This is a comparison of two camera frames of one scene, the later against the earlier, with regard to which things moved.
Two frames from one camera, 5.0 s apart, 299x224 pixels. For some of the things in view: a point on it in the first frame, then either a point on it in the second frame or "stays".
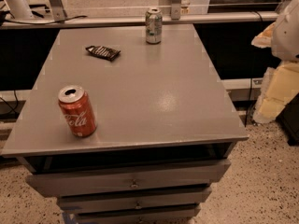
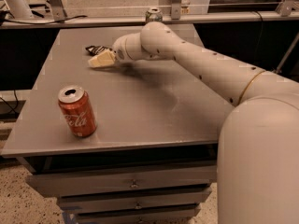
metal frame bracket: [176, 2] stays
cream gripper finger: [263, 39] to [123, 50]
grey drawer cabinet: [165, 129] stays
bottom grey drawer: [179, 214] stays
